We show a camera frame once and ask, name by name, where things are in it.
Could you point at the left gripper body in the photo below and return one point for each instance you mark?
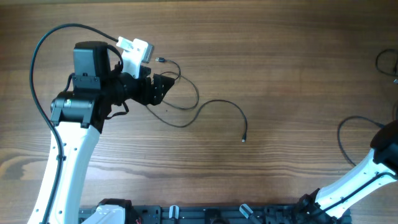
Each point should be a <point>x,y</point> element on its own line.
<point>141,92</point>

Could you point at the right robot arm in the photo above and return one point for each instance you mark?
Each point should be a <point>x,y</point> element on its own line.
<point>378,168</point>

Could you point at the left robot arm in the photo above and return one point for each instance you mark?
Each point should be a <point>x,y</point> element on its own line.
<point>104,76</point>

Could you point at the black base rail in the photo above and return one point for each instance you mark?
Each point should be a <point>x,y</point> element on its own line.
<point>269,214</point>

